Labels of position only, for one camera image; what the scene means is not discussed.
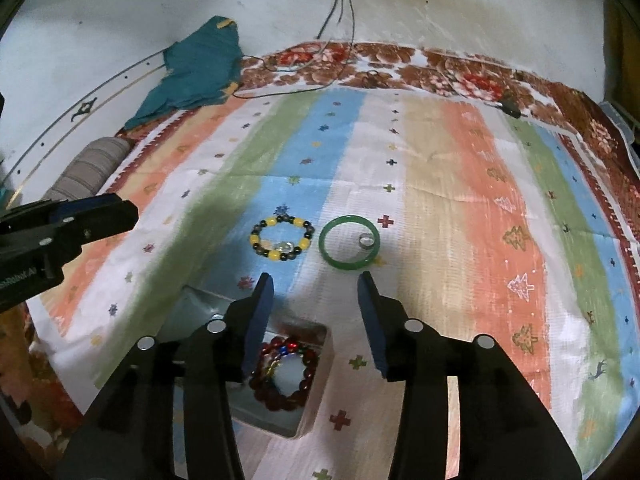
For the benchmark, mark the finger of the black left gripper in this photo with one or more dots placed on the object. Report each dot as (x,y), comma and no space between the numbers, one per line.
(95,218)

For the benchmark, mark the black charger plug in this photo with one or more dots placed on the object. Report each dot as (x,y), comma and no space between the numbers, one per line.
(510,106)

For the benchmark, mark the brown floral bedsheet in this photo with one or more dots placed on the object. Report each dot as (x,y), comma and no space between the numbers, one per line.
(362,67)

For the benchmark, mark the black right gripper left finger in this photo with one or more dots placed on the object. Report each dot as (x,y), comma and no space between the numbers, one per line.
(227,349)

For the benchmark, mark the striped colourful bed cloth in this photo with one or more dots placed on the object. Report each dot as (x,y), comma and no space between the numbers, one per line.
(488,225)

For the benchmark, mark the grey striped pillow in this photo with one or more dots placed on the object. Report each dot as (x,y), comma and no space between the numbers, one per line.
(89,170)

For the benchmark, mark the green jade bangle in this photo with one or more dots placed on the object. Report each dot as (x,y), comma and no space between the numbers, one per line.
(349,242)

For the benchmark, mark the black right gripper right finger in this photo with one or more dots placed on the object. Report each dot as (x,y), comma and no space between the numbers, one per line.
(406,348)

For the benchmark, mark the teal cloth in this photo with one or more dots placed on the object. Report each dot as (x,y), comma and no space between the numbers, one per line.
(200,69)

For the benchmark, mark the white jewelry box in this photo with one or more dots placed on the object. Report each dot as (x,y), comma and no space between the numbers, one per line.
(283,393)

